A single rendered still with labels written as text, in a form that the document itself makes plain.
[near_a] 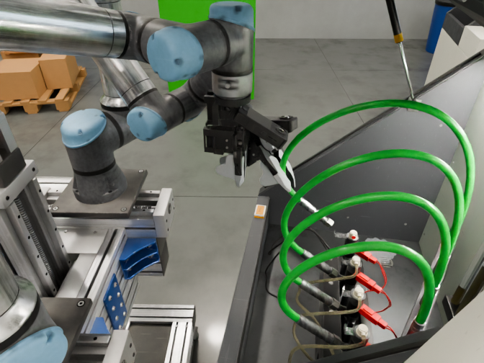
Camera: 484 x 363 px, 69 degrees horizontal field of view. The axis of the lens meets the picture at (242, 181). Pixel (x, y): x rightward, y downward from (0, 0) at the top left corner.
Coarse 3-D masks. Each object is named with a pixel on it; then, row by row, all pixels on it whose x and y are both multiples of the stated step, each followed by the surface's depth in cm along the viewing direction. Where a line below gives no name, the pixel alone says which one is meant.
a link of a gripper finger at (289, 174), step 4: (276, 152) 81; (280, 152) 81; (276, 156) 80; (280, 156) 80; (280, 160) 80; (288, 164) 81; (288, 168) 81; (288, 172) 80; (292, 172) 81; (288, 176) 81; (292, 176) 80; (292, 180) 80; (292, 184) 81; (292, 188) 81
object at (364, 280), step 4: (360, 272) 75; (356, 276) 75; (360, 276) 74; (364, 276) 74; (360, 280) 74; (364, 280) 73; (368, 280) 73; (372, 280) 73; (364, 284) 74; (368, 284) 73; (372, 284) 72; (376, 284) 73; (368, 288) 73; (372, 288) 73; (376, 288) 72; (380, 288) 72
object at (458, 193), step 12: (360, 156) 60; (372, 156) 59; (384, 156) 58; (396, 156) 58; (408, 156) 58; (420, 156) 57; (432, 156) 57; (336, 168) 62; (444, 168) 58; (312, 180) 64; (456, 180) 59; (300, 192) 66; (456, 192) 60; (288, 204) 68; (456, 204) 61; (288, 216) 70; (456, 216) 63; (456, 228) 64; (456, 240) 66; (300, 252) 75; (324, 264) 76; (336, 276) 76
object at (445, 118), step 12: (348, 108) 66; (360, 108) 66; (372, 108) 65; (420, 108) 62; (432, 108) 62; (324, 120) 69; (444, 120) 62; (300, 132) 72; (456, 132) 63; (468, 144) 64; (288, 156) 76; (468, 156) 65; (468, 168) 66; (468, 180) 67; (288, 192) 81; (468, 192) 68; (468, 204) 70
